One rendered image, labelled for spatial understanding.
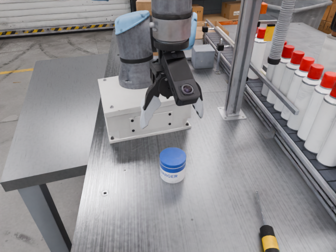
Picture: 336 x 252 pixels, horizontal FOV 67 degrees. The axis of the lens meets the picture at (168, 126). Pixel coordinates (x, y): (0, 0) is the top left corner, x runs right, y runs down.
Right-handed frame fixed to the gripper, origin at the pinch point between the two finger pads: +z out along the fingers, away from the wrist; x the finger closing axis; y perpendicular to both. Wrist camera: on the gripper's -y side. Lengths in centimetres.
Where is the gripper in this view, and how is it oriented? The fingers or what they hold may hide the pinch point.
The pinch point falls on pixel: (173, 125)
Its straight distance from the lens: 60.3
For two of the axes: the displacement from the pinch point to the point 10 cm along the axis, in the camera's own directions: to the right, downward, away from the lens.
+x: -9.5, 1.8, -2.4
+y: -3.0, -5.7, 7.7
